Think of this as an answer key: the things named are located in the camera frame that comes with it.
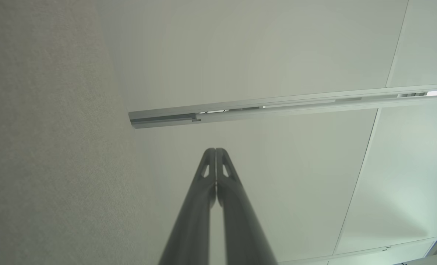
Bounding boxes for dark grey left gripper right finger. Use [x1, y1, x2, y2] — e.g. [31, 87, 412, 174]
[216, 148, 278, 265]

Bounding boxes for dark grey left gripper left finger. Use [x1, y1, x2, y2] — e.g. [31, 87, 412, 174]
[159, 148, 217, 265]

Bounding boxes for grey partition post with feet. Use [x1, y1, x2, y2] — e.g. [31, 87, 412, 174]
[128, 84, 437, 130]

